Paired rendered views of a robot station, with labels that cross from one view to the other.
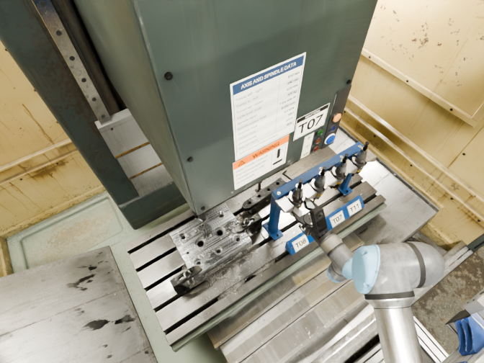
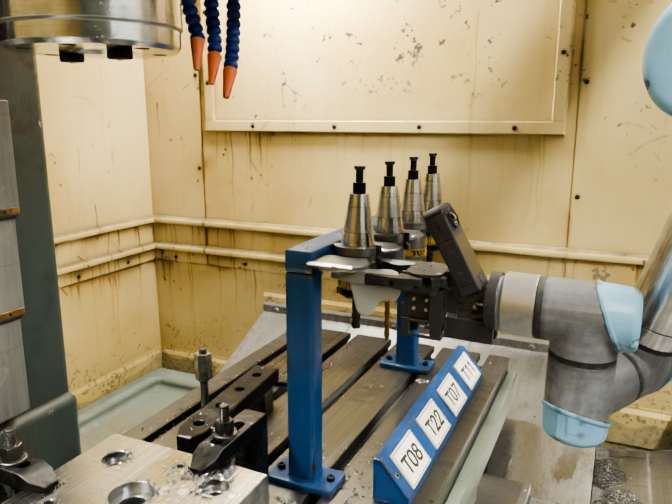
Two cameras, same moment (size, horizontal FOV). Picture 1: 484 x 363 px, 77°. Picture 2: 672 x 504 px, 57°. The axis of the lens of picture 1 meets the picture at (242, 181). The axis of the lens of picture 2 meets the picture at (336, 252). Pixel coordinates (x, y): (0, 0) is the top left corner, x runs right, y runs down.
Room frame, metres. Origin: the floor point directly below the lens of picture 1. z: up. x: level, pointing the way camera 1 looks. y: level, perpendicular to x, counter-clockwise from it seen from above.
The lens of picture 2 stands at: (-0.02, 0.27, 1.39)
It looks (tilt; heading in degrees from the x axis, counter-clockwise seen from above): 12 degrees down; 325
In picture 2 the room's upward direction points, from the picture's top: straight up
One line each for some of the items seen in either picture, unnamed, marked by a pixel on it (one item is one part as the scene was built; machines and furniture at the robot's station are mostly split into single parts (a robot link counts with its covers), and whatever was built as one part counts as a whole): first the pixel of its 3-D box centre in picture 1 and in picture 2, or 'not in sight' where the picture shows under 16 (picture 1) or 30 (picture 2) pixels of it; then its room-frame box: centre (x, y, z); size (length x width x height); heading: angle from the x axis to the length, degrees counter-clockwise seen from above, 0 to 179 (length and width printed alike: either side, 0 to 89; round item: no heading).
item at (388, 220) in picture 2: (320, 178); (389, 208); (0.68, -0.31, 1.26); 0.04 x 0.04 x 0.07
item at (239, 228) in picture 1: (248, 225); (229, 458); (0.63, -0.02, 0.97); 0.13 x 0.03 x 0.15; 121
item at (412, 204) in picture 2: (342, 166); (412, 199); (0.73, -0.40, 1.26); 0.04 x 0.04 x 0.07
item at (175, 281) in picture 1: (186, 277); not in sight; (0.41, 0.24, 0.97); 0.13 x 0.03 x 0.15; 121
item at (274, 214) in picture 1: (274, 214); (304, 379); (0.64, -0.14, 1.05); 0.10 x 0.05 x 0.30; 31
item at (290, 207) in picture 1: (285, 204); (342, 263); (0.59, -0.16, 1.21); 0.07 x 0.05 x 0.01; 31
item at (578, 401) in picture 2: (343, 269); (585, 390); (0.38, -0.37, 1.07); 0.11 x 0.08 x 0.11; 92
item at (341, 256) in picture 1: (345, 261); (587, 316); (0.38, -0.35, 1.17); 0.11 x 0.08 x 0.09; 30
